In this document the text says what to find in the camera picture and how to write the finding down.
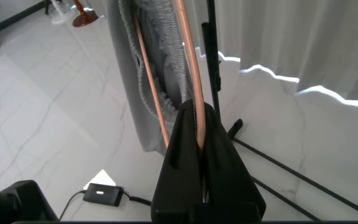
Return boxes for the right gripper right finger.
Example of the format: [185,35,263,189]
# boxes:
[203,103,267,223]

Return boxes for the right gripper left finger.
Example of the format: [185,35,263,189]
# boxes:
[150,98,204,223]

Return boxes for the pink clothes hanger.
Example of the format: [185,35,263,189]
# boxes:
[131,0,207,152]

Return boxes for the black clothes rack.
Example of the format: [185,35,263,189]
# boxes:
[201,0,358,223]

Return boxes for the black power adapter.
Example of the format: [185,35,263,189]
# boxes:
[58,182,153,221]

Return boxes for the white curtain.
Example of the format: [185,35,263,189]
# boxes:
[85,0,358,104]

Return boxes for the brown stand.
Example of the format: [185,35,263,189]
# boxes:
[72,0,100,28]

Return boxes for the white stand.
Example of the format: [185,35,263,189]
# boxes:
[50,0,78,26]

